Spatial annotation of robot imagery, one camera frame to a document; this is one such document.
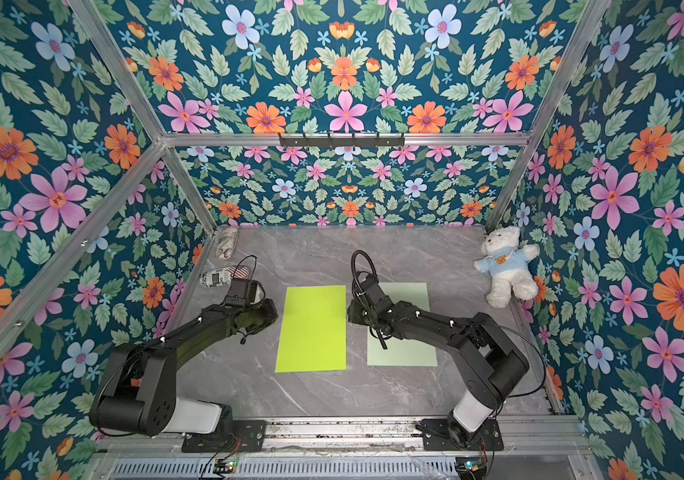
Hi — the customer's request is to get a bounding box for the bright lime green paper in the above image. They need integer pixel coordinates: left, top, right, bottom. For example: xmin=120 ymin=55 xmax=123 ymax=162
xmin=275 ymin=285 xmax=347 ymax=373

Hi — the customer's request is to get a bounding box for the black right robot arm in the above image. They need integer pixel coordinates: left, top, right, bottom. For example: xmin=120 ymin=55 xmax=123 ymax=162
xmin=347 ymin=298 xmax=530 ymax=434

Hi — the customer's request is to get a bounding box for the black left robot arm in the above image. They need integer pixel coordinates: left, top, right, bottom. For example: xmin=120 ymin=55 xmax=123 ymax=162
xmin=89 ymin=299 xmax=278 ymax=437

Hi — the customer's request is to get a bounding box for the pale green paper sheet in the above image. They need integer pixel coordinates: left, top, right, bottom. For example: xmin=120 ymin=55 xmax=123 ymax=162
xmin=367 ymin=281 xmax=439 ymax=368

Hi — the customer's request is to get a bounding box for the white teddy bear blue shirt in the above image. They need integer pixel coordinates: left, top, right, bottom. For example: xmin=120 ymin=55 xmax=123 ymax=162
xmin=474 ymin=226 xmax=540 ymax=308

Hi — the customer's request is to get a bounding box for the left small circuit board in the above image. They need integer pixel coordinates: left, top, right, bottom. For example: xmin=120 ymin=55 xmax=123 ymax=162
xmin=211 ymin=459 xmax=238 ymax=475

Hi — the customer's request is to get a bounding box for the small circuit board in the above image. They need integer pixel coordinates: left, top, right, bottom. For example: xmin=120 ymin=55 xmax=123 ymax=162
xmin=455 ymin=458 xmax=487 ymax=480
xmin=211 ymin=459 xmax=238 ymax=475

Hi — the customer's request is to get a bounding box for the right small circuit board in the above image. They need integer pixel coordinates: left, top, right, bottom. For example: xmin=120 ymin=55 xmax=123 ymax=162
xmin=455 ymin=458 xmax=487 ymax=480

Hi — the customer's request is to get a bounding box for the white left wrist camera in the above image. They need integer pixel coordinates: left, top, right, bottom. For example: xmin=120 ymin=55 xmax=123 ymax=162
xmin=223 ymin=278 xmax=265 ymax=308

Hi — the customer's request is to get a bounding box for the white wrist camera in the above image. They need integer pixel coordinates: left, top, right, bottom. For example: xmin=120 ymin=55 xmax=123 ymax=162
xmin=223 ymin=278 xmax=265 ymax=308
xmin=352 ymin=272 xmax=385 ymax=305

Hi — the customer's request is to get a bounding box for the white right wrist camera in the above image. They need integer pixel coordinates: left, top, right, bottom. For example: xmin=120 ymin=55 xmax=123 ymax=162
xmin=352 ymin=272 xmax=385 ymax=305

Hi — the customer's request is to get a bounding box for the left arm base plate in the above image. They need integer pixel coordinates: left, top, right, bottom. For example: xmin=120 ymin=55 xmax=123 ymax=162
xmin=182 ymin=420 xmax=267 ymax=454

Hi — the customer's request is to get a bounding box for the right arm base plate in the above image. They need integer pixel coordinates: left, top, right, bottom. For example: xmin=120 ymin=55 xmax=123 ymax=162
xmin=415 ymin=417 xmax=504 ymax=452

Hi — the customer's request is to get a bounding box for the black hook rail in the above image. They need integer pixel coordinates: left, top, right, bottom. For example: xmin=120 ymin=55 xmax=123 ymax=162
xmin=278 ymin=133 xmax=406 ymax=149

